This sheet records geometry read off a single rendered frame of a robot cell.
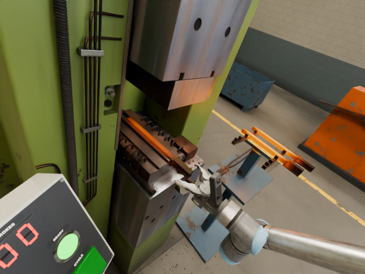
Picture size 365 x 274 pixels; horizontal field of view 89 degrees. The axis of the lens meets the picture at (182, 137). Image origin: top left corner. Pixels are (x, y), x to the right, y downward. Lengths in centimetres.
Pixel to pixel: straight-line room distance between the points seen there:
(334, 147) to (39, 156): 396
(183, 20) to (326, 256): 75
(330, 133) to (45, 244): 394
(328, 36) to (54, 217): 816
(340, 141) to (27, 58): 397
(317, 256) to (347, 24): 772
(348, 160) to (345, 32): 493
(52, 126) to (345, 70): 788
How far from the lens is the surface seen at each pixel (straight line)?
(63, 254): 49
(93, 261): 55
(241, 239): 73
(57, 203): 45
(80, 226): 50
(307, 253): 79
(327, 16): 835
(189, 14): 49
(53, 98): 54
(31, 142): 59
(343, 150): 405
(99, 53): 52
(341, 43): 810
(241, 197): 119
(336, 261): 76
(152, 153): 82
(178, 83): 54
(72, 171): 69
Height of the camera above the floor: 154
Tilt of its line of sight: 34 degrees down
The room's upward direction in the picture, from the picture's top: 20 degrees clockwise
